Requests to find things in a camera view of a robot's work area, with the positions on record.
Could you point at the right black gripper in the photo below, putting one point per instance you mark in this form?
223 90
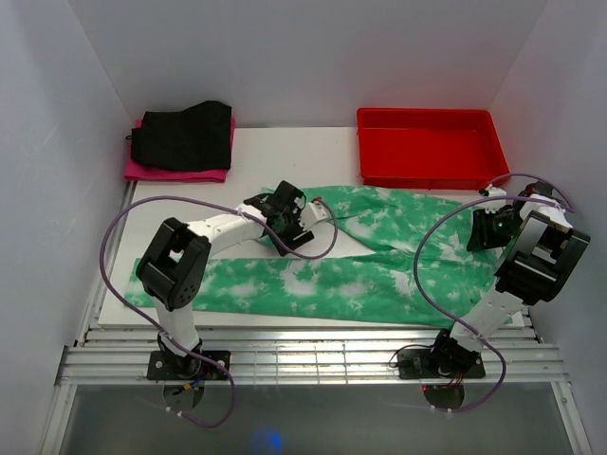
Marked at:
480 236

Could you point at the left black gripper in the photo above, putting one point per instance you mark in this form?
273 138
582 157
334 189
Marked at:
288 242

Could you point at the green tie-dye trousers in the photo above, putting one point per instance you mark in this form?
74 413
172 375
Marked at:
382 286

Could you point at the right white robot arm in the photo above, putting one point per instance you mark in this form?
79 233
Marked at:
540 251

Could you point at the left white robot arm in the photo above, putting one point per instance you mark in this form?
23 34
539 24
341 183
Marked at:
173 265

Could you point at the black folded trousers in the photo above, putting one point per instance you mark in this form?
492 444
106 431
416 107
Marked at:
192 140

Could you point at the pink folded trousers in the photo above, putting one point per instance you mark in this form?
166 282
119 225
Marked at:
137 172

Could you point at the red plastic tray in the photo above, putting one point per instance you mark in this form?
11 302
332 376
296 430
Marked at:
428 149

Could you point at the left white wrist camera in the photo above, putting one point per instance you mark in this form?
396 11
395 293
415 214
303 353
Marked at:
313 213

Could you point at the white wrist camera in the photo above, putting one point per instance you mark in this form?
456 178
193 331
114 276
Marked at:
491 194
313 213

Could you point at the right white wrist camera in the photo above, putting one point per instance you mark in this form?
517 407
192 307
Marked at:
491 194

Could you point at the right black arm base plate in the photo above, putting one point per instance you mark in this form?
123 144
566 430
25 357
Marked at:
417 362

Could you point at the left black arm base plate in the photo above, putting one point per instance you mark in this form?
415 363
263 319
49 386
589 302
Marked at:
166 366

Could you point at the aluminium rail frame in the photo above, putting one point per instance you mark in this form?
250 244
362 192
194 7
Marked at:
268 351

